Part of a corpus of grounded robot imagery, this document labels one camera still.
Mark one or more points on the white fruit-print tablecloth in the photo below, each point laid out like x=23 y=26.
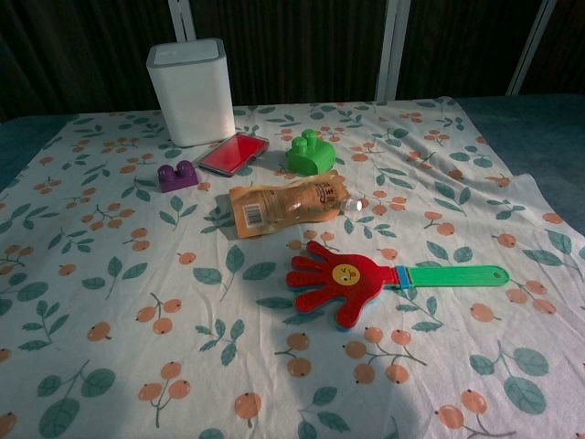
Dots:
x=137 y=238

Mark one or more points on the green toy building block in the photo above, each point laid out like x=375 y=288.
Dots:
x=311 y=157

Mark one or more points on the dark slatted screen panel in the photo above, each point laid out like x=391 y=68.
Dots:
x=461 y=46
x=297 y=50
x=569 y=50
x=77 y=55

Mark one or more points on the red ink pad case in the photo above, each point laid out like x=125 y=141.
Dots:
x=233 y=153

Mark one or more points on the purple toy building block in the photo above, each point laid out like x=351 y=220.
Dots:
x=176 y=180

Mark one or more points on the orange spouted drink pouch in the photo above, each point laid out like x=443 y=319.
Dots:
x=283 y=206

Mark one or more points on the white lidded trash bin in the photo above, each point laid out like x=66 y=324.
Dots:
x=192 y=100

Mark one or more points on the white frame post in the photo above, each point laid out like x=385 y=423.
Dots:
x=532 y=46
x=392 y=50
x=183 y=18

